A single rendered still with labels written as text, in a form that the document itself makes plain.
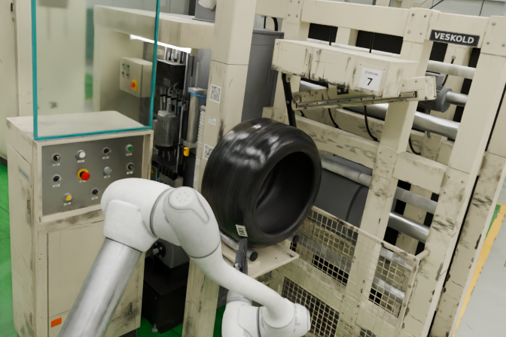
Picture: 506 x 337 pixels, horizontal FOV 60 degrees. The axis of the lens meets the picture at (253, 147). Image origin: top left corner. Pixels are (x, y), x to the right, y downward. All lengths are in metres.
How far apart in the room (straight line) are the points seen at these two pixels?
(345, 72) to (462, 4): 8.96
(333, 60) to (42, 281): 1.63
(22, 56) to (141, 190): 3.63
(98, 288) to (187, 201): 0.30
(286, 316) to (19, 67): 3.77
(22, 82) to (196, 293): 2.98
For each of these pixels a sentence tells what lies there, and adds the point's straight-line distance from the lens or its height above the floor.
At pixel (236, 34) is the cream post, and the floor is 1.78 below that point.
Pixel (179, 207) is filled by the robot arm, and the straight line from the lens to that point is 1.03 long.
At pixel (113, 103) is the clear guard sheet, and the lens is 2.09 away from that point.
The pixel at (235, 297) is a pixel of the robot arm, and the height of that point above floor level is 0.96.
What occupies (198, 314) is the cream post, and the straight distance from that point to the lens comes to 2.49.
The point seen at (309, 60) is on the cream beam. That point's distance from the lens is 1.97.
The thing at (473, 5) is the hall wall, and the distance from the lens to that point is 10.70.
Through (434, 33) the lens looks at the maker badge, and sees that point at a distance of 2.03.
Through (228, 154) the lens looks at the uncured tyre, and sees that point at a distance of 1.76.
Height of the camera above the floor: 1.89
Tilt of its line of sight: 17 degrees down
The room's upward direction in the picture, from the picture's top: 8 degrees clockwise
